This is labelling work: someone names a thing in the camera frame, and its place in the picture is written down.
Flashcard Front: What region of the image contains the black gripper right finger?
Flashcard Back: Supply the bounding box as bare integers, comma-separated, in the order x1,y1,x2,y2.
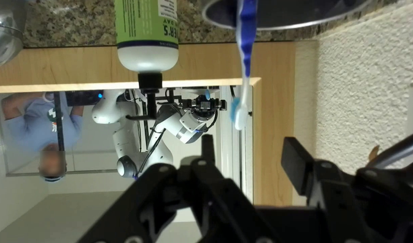
255,136,413,243

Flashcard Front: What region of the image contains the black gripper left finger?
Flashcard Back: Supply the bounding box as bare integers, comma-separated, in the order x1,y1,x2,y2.
75,134,279,243

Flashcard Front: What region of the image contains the blue toothbrush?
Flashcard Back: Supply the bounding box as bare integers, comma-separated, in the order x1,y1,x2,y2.
228,0,260,132

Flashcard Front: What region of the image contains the stainless steel cup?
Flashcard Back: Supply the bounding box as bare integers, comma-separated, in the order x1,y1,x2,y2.
201,0,373,32

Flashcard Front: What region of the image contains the green soap pump bottle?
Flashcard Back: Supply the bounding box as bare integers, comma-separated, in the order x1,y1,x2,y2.
113,0,179,122

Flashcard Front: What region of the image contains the chrome faucet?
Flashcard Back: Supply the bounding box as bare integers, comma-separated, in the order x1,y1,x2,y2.
0,0,28,70

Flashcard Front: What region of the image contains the wood framed wall mirror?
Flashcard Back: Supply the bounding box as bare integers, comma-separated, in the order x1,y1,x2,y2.
0,42,298,243

